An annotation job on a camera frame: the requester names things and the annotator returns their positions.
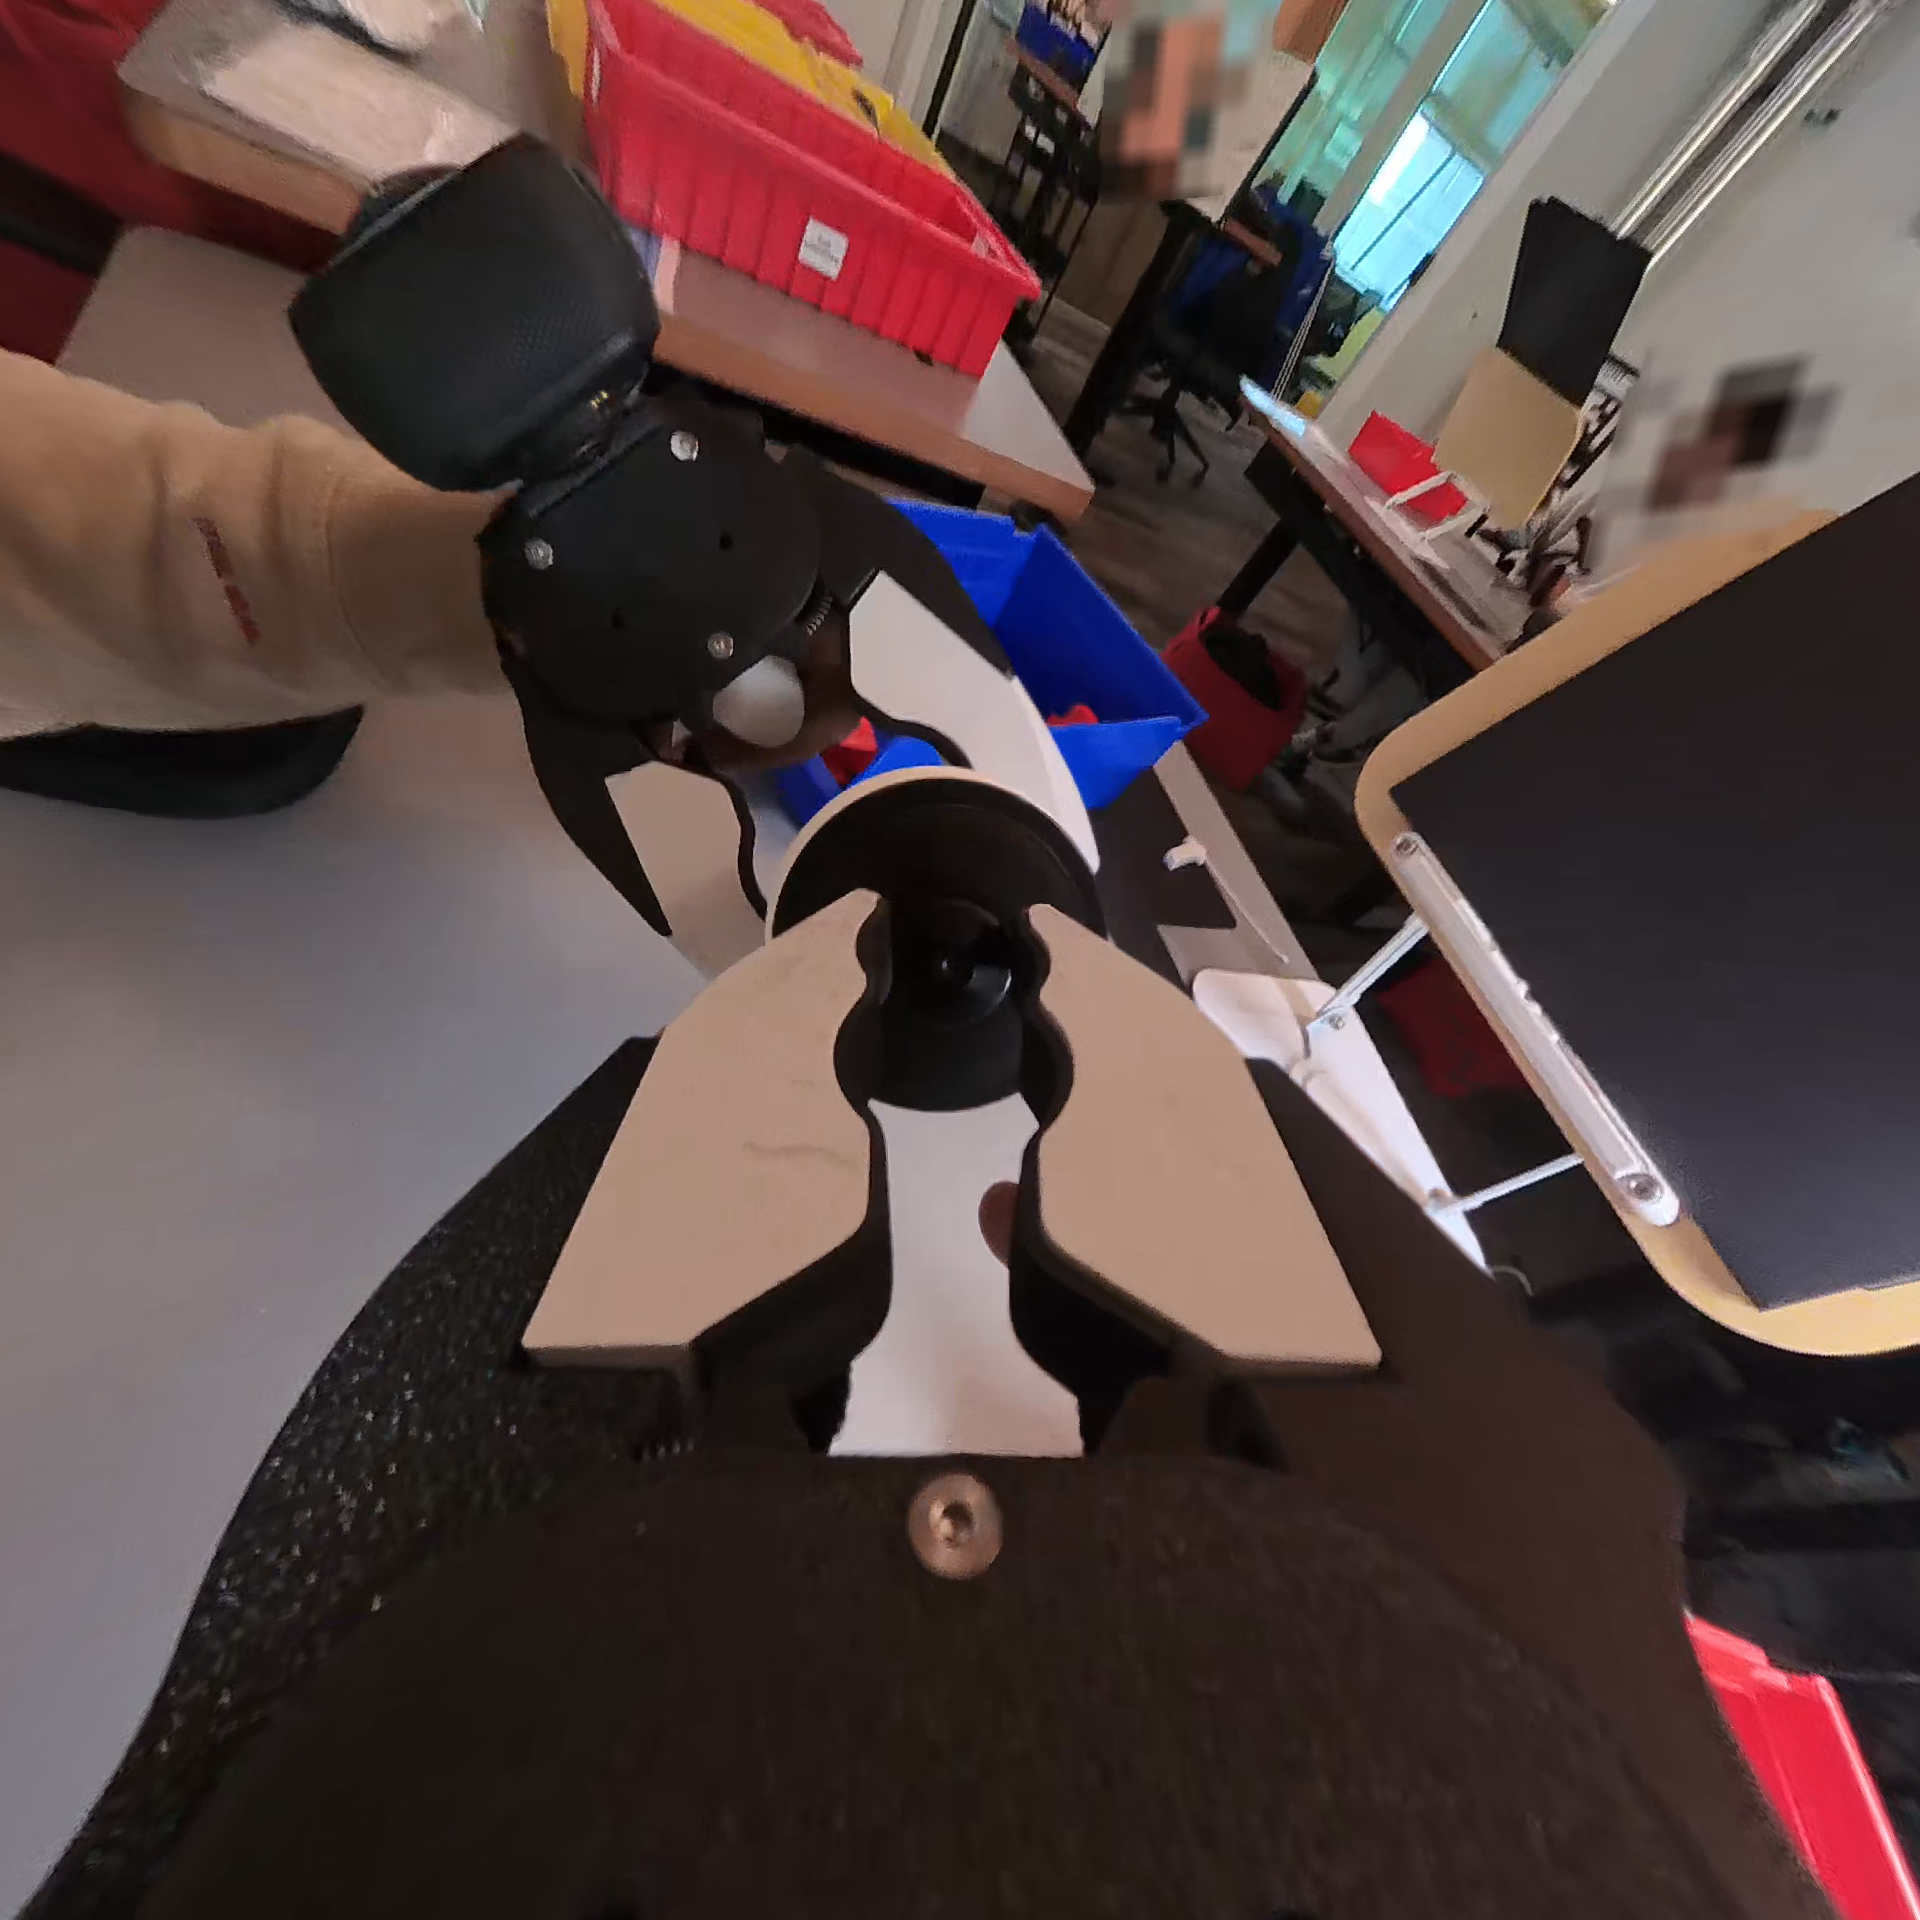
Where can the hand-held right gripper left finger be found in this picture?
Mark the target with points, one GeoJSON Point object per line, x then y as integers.
{"type": "Point", "coordinates": [721, 1170]}

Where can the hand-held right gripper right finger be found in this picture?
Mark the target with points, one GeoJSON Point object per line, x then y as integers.
{"type": "Point", "coordinates": [1185, 1170]}

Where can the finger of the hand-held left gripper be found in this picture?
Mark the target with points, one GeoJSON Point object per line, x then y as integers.
{"type": "Point", "coordinates": [698, 855]}
{"type": "Point", "coordinates": [973, 704]}

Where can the blue plastic bin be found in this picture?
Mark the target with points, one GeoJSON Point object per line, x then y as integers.
{"type": "Point", "coordinates": [1080, 629]}

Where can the white bottle with black cap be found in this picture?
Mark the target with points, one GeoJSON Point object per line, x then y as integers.
{"type": "Point", "coordinates": [938, 885]}

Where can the red plastic bin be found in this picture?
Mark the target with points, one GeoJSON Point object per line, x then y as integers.
{"type": "Point", "coordinates": [1800, 1755]}

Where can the person's left forearm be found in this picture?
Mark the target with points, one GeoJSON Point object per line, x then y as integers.
{"type": "Point", "coordinates": [181, 557]}

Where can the red plastic divider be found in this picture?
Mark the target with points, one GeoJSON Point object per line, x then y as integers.
{"type": "Point", "coordinates": [850, 750]}

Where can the red bin on floor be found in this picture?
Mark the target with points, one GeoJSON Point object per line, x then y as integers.
{"type": "Point", "coordinates": [1237, 704]}

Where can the large red crate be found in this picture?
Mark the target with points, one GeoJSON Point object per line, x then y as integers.
{"type": "Point", "coordinates": [779, 181]}

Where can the wooden desk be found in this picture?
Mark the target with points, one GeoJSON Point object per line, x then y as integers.
{"type": "Point", "coordinates": [1394, 557]}

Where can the red tray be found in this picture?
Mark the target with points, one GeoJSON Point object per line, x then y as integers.
{"type": "Point", "coordinates": [1394, 457]}

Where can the black chair armrest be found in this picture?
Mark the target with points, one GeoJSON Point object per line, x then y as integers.
{"type": "Point", "coordinates": [164, 763]}

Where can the silver foil bag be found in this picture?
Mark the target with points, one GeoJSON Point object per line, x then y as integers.
{"type": "Point", "coordinates": [315, 75]}

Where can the tan wooden board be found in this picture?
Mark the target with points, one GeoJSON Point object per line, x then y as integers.
{"type": "Point", "coordinates": [1507, 435]}

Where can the black flared panel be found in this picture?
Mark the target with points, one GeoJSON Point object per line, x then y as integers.
{"type": "Point", "coordinates": [1576, 283]}

